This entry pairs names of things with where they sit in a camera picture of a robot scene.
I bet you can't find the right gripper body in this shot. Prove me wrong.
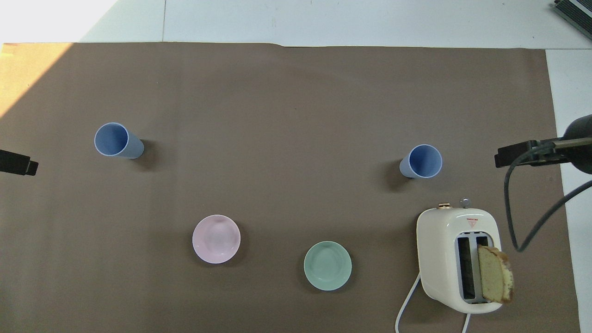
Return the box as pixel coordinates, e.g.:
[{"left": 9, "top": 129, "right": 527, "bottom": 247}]
[{"left": 549, "top": 114, "right": 592, "bottom": 175}]

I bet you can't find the slice of bread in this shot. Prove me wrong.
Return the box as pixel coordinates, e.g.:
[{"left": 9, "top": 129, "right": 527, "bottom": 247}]
[{"left": 477, "top": 245, "right": 515, "bottom": 304}]

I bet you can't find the blue plastic cup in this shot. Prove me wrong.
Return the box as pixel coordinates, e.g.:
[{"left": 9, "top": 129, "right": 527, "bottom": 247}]
[
  {"left": 399, "top": 144, "right": 443, "bottom": 179},
  {"left": 94, "top": 122, "right": 144, "bottom": 160}
]

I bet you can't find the cream white toaster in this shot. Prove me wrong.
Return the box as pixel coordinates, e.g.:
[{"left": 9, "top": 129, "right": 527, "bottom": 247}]
[{"left": 416, "top": 199, "right": 503, "bottom": 315}]

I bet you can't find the green bowl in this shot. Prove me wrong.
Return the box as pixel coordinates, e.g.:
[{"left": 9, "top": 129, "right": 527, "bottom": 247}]
[{"left": 303, "top": 240, "right": 352, "bottom": 291}]

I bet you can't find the pink bowl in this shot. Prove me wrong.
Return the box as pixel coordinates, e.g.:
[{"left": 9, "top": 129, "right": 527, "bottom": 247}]
[{"left": 192, "top": 214, "right": 241, "bottom": 265}]

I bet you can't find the black cable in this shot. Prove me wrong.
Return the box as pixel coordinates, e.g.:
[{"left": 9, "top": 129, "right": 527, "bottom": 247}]
[{"left": 504, "top": 141, "right": 592, "bottom": 253}]

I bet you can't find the grey ribbed metal frame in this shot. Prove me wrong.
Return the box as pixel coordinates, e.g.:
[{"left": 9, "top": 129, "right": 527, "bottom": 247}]
[{"left": 552, "top": 0, "right": 592, "bottom": 28}]

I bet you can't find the white power cable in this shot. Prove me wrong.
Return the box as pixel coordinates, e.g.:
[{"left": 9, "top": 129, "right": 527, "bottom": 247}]
[{"left": 395, "top": 272, "right": 473, "bottom": 333}]

